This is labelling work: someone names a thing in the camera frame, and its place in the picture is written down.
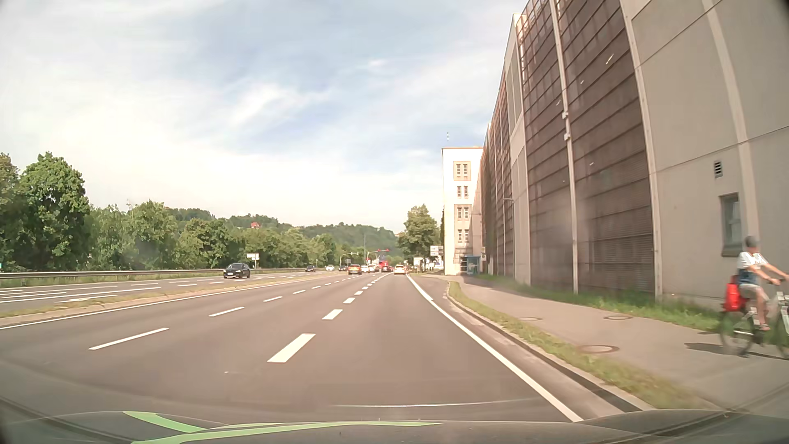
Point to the green tree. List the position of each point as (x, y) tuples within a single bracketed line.
[(419, 233)]

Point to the traffic light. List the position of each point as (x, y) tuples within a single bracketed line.
[(370, 253)]

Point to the wooded hill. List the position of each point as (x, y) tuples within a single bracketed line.
[(345, 233)]

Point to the white road sign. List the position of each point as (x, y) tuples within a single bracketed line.
[(436, 251)]

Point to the queue of cars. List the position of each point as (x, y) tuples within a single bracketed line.
[(370, 268)]

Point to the white tall building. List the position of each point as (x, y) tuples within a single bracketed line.
[(461, 203)]

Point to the grey asphalt road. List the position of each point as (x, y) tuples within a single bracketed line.
[(382, 345)]

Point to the road markings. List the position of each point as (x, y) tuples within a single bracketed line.
[(291, 347)]

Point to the black car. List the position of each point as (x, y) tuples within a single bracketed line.
[(236, 271)]

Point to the grass verge strip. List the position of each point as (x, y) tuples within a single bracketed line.
[(555, 345)]

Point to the car's own bonnet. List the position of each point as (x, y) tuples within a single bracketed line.
[(382, 431)]

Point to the grass strip beside building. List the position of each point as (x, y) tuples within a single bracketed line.
[(616, 302)]

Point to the row of trees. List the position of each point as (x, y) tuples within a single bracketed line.
[(123, 234)]

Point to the grey paved cycle path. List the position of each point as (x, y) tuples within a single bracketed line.
[(647, 339)]

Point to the grassy median strip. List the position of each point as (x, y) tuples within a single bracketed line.
[(123, 299)]

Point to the large grey industrial building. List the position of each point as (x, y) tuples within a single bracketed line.
[(678, 142)]

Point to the grey asphalt opposite carriageway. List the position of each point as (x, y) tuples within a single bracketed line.
[(74, 290)]

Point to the person on bicycle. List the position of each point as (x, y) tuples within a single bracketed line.
[(752, 296)]

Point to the metal guard rail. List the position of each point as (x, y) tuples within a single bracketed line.
[(123, 272)]

